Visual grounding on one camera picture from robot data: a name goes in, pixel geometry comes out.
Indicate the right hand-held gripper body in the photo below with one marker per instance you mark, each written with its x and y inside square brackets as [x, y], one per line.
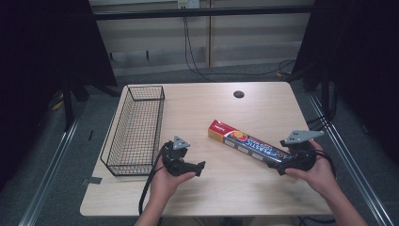
[301, 157]

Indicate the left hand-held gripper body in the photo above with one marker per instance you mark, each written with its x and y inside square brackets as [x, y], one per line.
[175, 158]

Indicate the long plastic wrap box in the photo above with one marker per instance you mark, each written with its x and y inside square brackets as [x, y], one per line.
[244, 141]

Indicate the person's right hand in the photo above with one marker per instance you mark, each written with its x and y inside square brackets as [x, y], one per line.
[320, 175]

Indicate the person's left hand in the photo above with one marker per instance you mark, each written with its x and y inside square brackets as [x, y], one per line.
[163, 185]

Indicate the grey tape piece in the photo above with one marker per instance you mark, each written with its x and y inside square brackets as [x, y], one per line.
[93, 180]

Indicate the black curtain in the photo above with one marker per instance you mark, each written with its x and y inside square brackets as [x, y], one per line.
[47, 62]
[360, 62]

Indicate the black metal stand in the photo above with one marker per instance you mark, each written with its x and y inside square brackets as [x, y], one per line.
[67, 106]

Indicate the black horizontal bar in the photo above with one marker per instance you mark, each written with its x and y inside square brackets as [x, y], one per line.
[200, 12]

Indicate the metal floor rail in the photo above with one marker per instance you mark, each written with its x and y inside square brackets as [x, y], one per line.
[50, 175]
[354, 163]

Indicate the white wall power outlet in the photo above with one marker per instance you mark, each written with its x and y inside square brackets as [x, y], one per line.
[188, 3]

